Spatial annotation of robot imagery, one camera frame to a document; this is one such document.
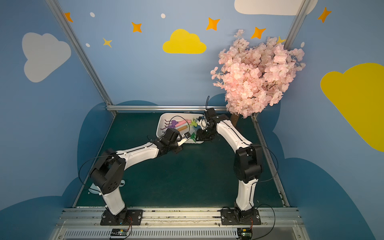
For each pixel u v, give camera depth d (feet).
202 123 2.69
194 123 3.87
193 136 3.05
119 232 2.35
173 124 3.77
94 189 1.67
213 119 2.17
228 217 2.45
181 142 2.69
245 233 2.39
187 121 3.71
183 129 3.65
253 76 1.99
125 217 2.26
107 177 1.56
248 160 1.69
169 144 2.40
